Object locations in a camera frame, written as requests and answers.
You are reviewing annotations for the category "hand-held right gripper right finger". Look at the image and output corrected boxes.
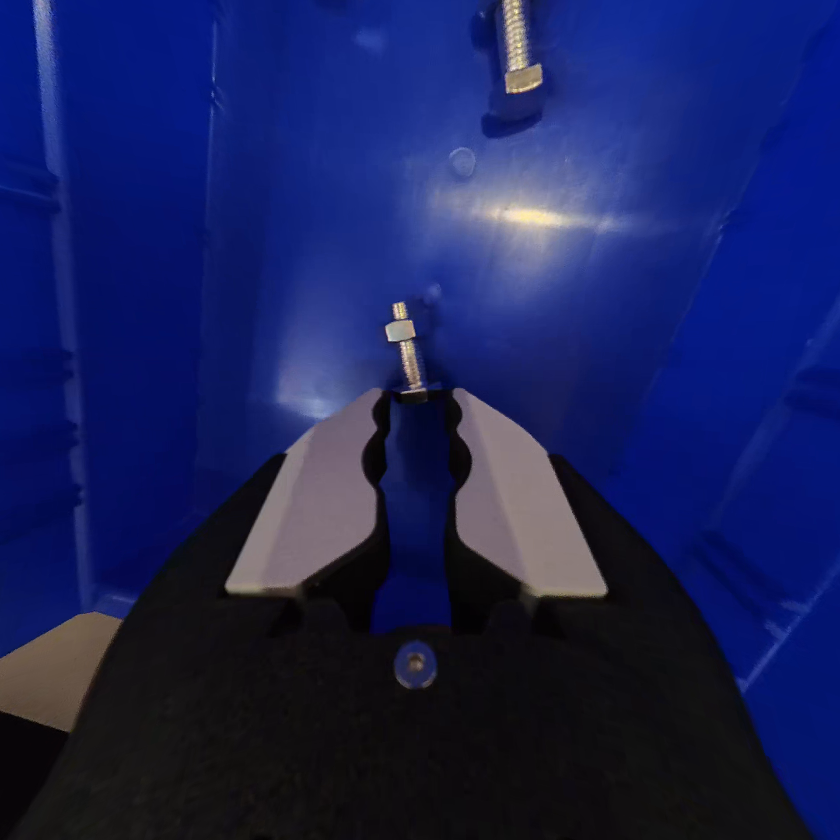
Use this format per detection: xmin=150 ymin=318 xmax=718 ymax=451
xmin=445 ymin=387 xmax=609 ymax=634

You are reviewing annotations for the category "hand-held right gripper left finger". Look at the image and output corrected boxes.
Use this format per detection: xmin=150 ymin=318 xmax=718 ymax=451
xmin=224 ymin=387 xmax=392 ymax=634

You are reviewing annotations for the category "blue plastic bin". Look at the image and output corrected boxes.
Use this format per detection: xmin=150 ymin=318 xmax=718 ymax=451
xmin=0 ymin=0 xmax=840 ymax=840

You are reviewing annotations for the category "silver hex bolt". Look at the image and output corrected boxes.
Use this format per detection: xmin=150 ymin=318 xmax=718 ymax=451
xmin=386 ymin=302 xmax=431 ymax=403
xmin=500 ymin=0 xmax=544 ymax=94

